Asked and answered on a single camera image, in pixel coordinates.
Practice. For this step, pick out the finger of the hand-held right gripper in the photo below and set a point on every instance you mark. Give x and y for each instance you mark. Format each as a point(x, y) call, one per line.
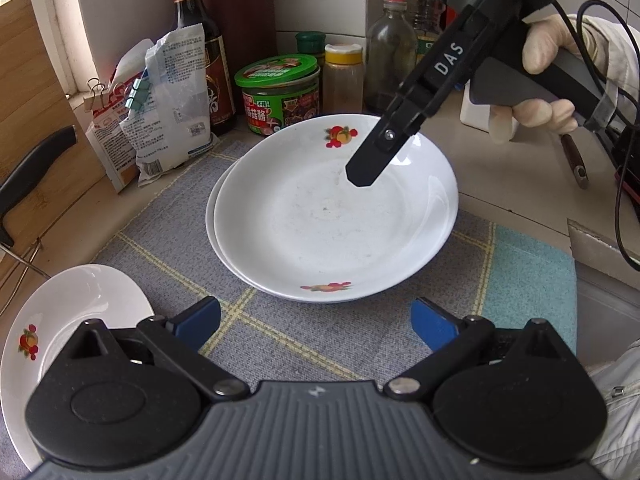
point(372, 160)

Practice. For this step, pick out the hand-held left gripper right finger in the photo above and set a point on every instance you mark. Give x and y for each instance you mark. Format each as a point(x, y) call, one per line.
point(432, 327)

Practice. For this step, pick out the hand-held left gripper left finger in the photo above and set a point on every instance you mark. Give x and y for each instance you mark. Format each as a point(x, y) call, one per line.
point(200, 322)

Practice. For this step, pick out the white fruit-print plate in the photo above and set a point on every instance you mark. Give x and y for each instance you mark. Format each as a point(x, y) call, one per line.
point(325, 220)
point(65, 305)
point(209, 212)

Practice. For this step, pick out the person's right forearm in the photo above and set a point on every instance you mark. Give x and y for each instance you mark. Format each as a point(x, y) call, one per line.
point(615, 55)

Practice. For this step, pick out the person's right hand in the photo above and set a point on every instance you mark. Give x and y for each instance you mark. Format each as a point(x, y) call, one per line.
point(545, 40)

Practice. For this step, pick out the cooking oil bottle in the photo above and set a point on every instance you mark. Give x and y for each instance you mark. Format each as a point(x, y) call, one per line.
point(429, 25)

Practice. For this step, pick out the white seasoning box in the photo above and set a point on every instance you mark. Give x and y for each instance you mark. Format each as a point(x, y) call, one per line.
point(475, 115)

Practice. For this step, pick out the glass bottle with red cap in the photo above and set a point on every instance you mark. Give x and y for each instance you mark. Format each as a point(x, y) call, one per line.
point(390, 50)

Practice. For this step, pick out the yellow-lidded spice jar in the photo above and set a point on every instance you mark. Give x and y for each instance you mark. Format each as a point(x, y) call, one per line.
point(342, 85)

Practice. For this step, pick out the grey and teal checked mat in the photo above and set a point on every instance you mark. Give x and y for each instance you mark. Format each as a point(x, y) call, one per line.
point(300, 340)

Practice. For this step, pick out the green-lidded sauce tub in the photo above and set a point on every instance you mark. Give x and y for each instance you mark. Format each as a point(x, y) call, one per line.
point(277, 100)

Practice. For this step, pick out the small green-capped bottle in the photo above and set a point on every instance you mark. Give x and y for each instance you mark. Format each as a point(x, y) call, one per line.
point(310, 42)

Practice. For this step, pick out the dark soy sauce bottle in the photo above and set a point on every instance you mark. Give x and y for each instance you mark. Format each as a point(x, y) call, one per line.
point(220, 75)

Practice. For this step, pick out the cardboard piece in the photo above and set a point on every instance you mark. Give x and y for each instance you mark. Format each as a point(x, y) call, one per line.
point(595, 240)

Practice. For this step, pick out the person's white jacket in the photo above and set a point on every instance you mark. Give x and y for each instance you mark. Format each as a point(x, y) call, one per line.
point(620, 410)

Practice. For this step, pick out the clear printed plastic bag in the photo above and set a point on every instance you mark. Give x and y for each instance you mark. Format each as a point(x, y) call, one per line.
point(170, 110)

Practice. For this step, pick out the red and white food bag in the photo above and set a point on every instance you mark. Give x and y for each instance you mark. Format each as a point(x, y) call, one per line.
point(107, 135)

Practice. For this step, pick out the blue binder clips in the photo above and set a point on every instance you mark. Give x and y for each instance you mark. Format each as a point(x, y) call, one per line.
point(137, 95)

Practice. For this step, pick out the metal binder clip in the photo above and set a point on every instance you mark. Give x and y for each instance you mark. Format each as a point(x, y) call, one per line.
point(96, 96)

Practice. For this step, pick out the bamboo cutting board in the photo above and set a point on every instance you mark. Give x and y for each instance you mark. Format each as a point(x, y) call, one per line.
point(35, 85)

